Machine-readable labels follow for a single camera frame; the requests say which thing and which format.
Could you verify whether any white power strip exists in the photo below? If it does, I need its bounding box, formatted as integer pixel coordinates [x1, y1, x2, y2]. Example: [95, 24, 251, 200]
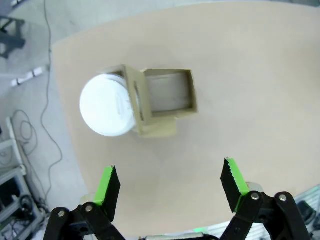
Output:
[10, 66, 45, 87]

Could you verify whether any black chair base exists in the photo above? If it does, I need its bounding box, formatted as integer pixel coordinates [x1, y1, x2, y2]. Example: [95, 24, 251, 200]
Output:
[0, 15, 27, 60]

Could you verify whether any grey equipment rack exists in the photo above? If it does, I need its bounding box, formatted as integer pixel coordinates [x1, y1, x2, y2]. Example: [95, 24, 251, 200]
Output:
[0, 116, 52, 240]

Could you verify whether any looped grey floor cable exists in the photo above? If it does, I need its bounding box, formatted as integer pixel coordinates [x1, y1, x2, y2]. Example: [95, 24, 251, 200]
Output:
[10, 109, 39, 146]

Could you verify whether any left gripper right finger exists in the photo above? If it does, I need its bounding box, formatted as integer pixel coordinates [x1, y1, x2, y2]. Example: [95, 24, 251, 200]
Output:
[219, 157, 311, 240]

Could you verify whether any paper cup with white lid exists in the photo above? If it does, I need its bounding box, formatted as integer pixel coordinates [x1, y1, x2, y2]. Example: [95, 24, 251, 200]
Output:
[79, 71, 138, 137]

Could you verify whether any thin grey floor cable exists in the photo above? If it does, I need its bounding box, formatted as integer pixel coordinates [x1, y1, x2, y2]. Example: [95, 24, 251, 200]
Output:
[39, 0, 63, 201]

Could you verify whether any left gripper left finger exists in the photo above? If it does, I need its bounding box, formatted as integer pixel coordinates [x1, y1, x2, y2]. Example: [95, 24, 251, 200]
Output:
[43, 164, 124, 240]

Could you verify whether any brown cardboard cup carrier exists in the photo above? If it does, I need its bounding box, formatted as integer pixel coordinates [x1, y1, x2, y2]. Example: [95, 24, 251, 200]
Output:
[106, 64, 200, 139]

